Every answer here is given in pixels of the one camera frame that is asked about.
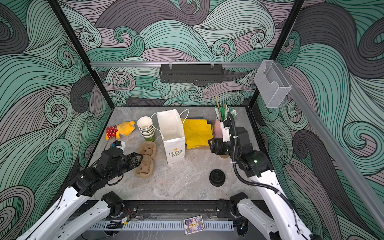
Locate white slotted cable duct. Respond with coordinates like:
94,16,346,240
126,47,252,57
88,221,235,233

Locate white paper takeout bag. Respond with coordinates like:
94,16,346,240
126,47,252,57
151,109,189,165

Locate pink straw holder cup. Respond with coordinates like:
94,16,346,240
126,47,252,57
214,119,223,139

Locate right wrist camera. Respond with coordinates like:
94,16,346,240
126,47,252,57
220,120,231,143

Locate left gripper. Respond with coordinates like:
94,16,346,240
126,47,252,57
108,151,145,183

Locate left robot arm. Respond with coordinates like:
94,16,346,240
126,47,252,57
19,147,144,240

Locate stack of paper cups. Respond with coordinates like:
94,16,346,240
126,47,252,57
137,117,156,142

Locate small picture card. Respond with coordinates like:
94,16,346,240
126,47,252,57
183,216,205,235

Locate clear acrylic wall holder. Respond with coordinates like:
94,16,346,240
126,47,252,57
254,60,292,109

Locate yellow napkin stack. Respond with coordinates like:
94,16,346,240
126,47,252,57
183,119,213,149

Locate wrapped straws bundle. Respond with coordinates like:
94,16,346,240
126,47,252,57
214,96,237,122

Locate stack of pulp cup carriers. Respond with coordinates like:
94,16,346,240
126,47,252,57
135,142,157,179

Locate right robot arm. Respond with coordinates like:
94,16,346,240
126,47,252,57
208,127,321,240

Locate yellow bear plush toy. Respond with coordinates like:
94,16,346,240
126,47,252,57
106,121,135,141

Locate black wall shelf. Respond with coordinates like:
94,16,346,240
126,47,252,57
159,64,224,83

